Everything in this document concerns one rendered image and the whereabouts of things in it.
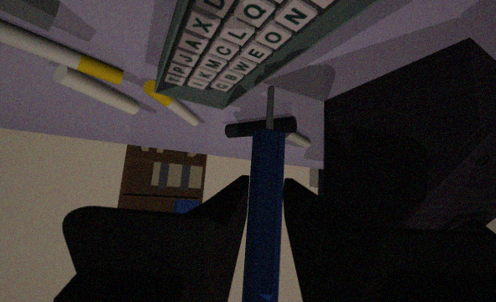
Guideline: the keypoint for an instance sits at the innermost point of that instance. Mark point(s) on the blue stylus with grey tip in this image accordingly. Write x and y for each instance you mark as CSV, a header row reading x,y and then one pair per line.
x,y
265,205

